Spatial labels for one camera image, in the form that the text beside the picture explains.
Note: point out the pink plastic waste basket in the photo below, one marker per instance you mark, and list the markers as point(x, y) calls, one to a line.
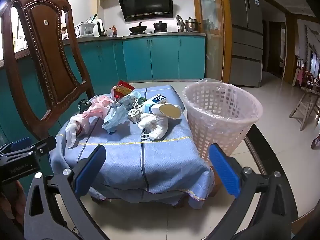
point(217, 120)

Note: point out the clear plastic basket liner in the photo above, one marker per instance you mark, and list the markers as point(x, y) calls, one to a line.
point(186, 97)

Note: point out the white kettle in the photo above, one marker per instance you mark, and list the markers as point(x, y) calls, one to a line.
point(99, 25)

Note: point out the blue and white box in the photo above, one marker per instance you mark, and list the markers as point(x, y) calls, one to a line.
point(157, 98)

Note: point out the carved wooden chair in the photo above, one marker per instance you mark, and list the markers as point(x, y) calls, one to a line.
point(47, 55)

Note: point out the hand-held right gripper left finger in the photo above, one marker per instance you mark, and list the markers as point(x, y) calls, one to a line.
point(91, 172)

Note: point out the blue banded paper cup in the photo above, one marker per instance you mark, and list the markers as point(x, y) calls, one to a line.
point(155, 108)

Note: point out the steel pot lid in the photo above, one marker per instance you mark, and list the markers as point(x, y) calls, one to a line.
point(180, 23)

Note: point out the white plastic jug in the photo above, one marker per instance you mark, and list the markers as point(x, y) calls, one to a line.
point(109, 32)

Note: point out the black cooking pot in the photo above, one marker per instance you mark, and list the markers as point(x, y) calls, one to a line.
point(160, 27)

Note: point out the blue face mask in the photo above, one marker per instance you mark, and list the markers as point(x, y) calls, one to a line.
point(115, 118)
point(132, 97)

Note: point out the steel stock pot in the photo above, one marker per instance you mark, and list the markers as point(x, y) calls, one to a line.
point(191, 25)

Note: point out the black wok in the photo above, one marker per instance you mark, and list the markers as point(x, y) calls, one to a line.
point(138, 28)

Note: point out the black range hood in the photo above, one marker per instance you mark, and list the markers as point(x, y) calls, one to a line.
point(145, 5)

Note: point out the red snack packet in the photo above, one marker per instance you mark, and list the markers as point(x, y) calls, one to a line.
point(122, 88)

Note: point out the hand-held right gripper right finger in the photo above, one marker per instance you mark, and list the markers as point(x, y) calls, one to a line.
point(225, 170)

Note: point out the blue checked tablecloth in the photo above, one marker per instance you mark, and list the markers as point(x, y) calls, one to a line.
point(150, 160)

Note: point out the grey refrigerator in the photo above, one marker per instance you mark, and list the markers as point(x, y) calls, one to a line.
point(245, 42)

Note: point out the teal base cabinets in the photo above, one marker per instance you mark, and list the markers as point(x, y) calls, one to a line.
point(162, 57)

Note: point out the small white box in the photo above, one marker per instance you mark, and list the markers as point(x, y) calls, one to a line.
point(136, 116)

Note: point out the brown bottle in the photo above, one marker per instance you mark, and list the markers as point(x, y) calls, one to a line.
point(114, 31)

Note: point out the dark green wrapper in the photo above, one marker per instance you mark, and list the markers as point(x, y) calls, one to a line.
point(83, 103)

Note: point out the white dish rack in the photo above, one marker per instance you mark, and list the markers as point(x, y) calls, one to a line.
point(85, 28)

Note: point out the wooden stool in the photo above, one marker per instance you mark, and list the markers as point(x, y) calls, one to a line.
point(303, 100)

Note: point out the pink hanging cloth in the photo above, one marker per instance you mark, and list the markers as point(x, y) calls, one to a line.
point(300, 77)

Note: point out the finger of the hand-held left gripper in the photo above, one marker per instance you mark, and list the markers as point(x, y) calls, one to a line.
point(45, 143)
point(21, 143)

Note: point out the wood framed glass door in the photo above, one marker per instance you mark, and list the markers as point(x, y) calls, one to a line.
point(212, 30)

